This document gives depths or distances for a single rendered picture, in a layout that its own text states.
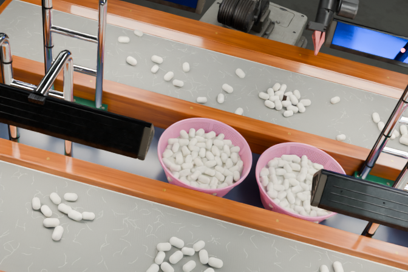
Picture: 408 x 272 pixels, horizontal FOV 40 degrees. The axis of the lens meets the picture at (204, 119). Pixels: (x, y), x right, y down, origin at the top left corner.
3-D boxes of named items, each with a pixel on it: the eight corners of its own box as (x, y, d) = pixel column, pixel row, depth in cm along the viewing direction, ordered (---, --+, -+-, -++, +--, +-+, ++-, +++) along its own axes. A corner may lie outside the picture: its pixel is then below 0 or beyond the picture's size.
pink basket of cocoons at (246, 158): (167, 130, 174) (170, 108, 168) (251, 152, 173) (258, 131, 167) (142, 196, 155) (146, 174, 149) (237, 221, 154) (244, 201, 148)
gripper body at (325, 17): (337, 33, 188) (342, 11, 188) (307, 25, 188) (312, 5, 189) (333, 37, 194) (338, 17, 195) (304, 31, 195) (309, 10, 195)
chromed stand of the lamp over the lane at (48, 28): (65, 66, 187) (63, -58, 156) (123, 81, 187) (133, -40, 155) (41, 103, 174) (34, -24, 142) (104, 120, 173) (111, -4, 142)
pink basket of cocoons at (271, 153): (240, 163, 169) (246, 142, 163) (322, 161, 175) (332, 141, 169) (260, 240, 151) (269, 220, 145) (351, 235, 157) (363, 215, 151)
